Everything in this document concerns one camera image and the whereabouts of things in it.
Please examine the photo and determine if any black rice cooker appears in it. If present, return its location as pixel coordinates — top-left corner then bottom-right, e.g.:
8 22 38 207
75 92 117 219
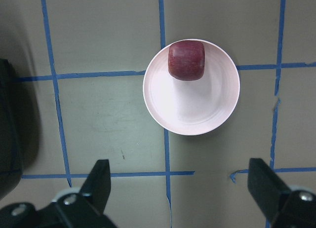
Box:
0 57 41 201

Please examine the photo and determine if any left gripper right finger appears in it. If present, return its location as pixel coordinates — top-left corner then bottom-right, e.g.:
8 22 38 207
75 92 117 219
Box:
247 158 291 223

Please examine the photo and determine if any red apple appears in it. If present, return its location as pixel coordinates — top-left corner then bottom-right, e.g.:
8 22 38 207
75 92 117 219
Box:
168 40 205 81

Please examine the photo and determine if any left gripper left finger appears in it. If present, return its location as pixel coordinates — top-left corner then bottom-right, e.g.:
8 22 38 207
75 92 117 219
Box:
79 159 110 213

